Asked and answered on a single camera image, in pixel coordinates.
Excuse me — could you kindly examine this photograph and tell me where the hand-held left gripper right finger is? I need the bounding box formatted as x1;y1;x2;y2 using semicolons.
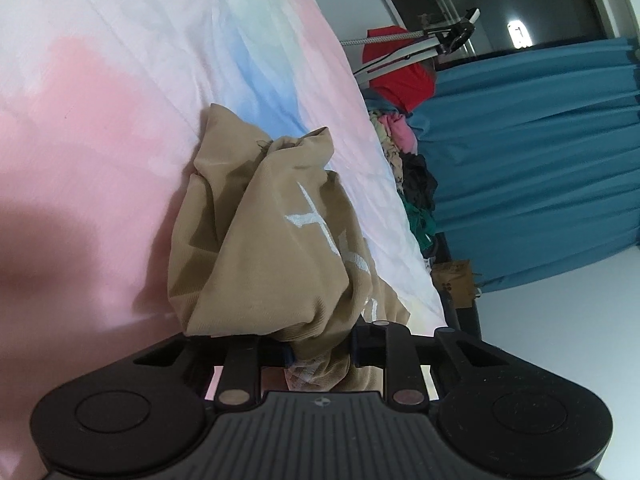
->
352;321;501;405

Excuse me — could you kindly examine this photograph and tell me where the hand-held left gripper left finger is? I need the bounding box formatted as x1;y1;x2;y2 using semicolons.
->
135;337;293;406

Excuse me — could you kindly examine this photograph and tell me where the tan printed t-shirt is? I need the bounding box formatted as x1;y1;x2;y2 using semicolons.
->
167;103;411;393

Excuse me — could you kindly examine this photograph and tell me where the black sofa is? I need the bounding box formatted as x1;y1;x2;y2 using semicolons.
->
427;232;483;341

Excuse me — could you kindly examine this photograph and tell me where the brown paper bag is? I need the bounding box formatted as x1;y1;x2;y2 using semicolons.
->
430;260;473;308

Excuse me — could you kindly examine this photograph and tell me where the green garment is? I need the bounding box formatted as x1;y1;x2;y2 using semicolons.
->
405;200;439;257

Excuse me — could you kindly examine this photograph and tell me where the black garment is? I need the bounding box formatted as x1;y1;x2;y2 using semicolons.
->
400;152;439;211

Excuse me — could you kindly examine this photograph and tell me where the beige patterned garment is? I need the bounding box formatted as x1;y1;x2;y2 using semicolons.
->
385;145;407;196

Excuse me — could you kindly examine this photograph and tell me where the pink garment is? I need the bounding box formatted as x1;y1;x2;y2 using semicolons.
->
380;112;419;156

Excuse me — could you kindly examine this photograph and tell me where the pale yellow garment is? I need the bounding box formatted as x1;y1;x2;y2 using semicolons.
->
370;110;394;147

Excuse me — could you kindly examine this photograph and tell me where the red garment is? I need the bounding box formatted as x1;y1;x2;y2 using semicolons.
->
362;25;436;113

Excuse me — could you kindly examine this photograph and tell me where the pastel tie-dye bed cover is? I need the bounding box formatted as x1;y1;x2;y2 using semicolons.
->
0;0;448;480

